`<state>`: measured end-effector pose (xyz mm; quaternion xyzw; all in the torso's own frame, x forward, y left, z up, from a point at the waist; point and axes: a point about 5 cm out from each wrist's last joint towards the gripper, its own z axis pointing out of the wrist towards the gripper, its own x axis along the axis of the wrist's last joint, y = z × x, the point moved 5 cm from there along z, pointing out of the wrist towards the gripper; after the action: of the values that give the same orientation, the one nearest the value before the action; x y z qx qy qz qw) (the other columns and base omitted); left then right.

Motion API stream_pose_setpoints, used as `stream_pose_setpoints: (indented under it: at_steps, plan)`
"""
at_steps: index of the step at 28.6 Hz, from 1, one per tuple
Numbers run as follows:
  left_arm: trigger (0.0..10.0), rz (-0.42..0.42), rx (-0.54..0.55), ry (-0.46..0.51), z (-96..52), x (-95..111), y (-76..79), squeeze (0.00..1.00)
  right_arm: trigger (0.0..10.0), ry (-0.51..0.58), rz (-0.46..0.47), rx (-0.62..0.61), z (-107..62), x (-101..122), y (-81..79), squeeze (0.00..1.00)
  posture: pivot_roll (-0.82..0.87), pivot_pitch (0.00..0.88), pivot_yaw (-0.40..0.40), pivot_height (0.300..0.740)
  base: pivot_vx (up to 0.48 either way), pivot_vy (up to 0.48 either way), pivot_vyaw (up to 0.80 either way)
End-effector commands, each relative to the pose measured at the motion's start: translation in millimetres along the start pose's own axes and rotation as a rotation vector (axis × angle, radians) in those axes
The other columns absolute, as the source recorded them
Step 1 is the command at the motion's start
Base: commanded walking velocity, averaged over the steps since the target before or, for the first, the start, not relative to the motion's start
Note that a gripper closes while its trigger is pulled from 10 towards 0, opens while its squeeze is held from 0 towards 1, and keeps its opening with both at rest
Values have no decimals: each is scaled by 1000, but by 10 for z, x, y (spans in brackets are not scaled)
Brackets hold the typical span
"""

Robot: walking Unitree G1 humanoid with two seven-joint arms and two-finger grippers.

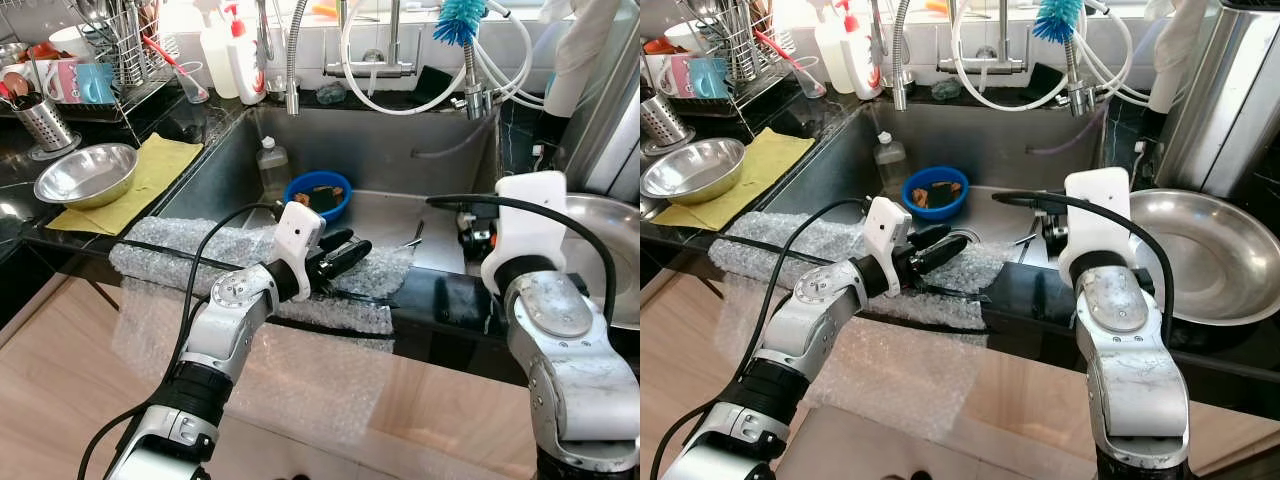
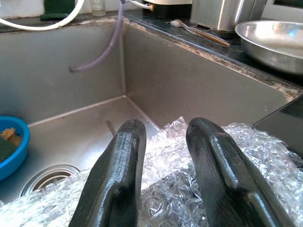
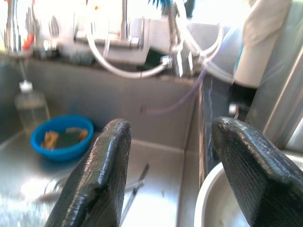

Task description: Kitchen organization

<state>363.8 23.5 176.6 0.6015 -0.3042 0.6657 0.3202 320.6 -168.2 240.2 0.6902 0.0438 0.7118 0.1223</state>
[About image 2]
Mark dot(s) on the yellow sponge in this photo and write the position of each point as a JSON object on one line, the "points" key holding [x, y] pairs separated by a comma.
{"points": [[10, 136]]}

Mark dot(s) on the clear bubble wrap sheet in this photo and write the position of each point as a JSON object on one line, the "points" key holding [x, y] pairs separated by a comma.
{"points": [[165, 153]]}

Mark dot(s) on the black base kitchen appliance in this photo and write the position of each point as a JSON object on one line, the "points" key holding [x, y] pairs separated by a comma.
{"points": [[172, 10]]}

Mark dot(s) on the blue plastic bowl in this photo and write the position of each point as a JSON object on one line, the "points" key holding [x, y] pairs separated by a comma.
{"points": [[21, 157]]}

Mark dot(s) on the small clear glass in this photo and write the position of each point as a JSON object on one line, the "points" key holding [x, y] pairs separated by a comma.
{"points": [[98, 8]]}

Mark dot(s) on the thin lilac tube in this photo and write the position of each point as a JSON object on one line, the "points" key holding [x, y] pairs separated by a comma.
{"points": [[111, 45]]}

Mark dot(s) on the dark green sponge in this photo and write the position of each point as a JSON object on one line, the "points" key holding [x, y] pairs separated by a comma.
{"points": [[56, 9]]}

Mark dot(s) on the wide shallow steel plate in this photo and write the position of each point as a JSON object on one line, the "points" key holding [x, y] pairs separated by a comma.
{"points": [[272, 54]]}

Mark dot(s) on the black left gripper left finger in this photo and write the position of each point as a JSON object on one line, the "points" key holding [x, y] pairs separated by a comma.
{"points": [[118, 170]]}

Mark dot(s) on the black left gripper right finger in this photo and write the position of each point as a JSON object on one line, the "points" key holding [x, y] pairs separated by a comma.
{"points": [[222, 170]]}

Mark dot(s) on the stainless steel sink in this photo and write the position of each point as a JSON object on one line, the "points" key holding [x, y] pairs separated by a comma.
{"points": [[165, 82]]}

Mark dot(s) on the green scouring pad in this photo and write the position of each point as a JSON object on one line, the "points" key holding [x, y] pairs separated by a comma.
{"points": [[4, 151]]}

